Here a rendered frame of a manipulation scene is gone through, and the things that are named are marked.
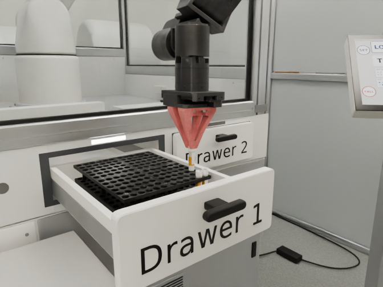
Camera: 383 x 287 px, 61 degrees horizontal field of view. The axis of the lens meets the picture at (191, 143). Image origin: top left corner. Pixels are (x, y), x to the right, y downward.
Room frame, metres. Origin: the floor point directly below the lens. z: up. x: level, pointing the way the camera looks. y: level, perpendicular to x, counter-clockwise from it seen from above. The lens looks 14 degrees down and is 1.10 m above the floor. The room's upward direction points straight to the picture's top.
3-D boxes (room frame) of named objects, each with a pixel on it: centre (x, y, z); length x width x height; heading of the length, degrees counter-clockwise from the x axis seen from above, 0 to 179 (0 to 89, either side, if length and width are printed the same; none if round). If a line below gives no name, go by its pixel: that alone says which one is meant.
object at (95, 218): (0.60, 0.11, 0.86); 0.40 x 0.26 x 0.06; 38
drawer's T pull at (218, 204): (0.42, -0.04, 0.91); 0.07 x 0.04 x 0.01; 128
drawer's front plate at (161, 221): (0.44, -0.02, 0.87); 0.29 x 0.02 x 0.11; 128
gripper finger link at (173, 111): (0.55, 0.00, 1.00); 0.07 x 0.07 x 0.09; 35
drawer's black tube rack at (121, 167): (0.60, 0.10, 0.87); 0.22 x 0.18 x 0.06; 38
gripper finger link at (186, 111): (0.56, 0.00, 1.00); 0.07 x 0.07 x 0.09; 35
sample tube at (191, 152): (0.55, 0.00, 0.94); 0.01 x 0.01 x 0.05
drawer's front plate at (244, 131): (0.89, -0.07, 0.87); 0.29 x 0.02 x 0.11; 128
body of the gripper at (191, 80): (0.56, 0.00, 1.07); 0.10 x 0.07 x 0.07; 35
